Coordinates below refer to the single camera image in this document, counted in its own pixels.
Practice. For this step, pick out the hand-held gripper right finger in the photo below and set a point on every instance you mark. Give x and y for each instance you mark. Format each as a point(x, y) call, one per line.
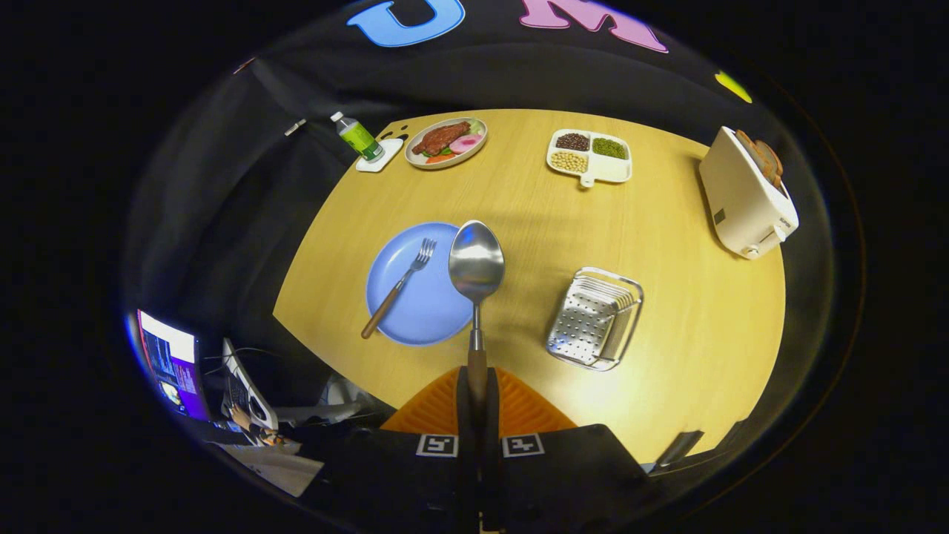
point(549, 475)

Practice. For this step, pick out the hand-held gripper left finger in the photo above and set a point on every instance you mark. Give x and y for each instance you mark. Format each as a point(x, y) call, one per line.
point(415, 482)

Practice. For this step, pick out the white paper sheet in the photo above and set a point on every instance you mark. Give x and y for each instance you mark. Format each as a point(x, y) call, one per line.
point(278, 469)

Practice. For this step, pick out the metal drain basket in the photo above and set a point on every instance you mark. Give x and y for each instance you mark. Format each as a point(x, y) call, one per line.
point(586, 326)

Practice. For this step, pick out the blue plate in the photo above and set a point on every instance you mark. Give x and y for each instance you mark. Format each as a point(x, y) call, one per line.
point(422, 311)

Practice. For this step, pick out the open laptop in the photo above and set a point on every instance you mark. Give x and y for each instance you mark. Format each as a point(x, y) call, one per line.
point(248, 393)

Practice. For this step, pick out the lit computer monitor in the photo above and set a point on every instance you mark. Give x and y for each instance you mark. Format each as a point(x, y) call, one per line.
point(174, 363)

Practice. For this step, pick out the white divided bean dish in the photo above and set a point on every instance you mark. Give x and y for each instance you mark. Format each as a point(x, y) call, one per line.
point(612, 170)

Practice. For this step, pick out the beige food plate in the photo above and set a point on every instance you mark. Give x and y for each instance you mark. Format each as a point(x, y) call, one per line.
point(422, 162)

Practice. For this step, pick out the white square coaster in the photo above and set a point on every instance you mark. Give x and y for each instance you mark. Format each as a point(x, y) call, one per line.
point(385, 157)

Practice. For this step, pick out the white toaster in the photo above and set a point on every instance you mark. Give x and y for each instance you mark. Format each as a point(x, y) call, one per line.
point(741, 208)

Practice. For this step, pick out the pink ham slice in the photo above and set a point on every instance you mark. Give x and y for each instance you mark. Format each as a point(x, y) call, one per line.
point(467, 144)

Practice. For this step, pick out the brown steak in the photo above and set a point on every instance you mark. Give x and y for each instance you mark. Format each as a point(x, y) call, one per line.
point(441, 138)

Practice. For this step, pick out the green drink bottle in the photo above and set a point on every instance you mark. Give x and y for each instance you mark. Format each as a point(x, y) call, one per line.
point(359, 138)

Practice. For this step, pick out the white cloth clip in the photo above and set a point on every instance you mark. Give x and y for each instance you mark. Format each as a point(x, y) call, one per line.
point(296, 127)

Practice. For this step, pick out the brown toast slice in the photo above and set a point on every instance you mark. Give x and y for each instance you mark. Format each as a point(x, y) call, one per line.
point(750, 152)
point(771, 163)

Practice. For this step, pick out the pink cloth clip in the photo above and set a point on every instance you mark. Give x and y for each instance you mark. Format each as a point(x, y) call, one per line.
point(245, 65)

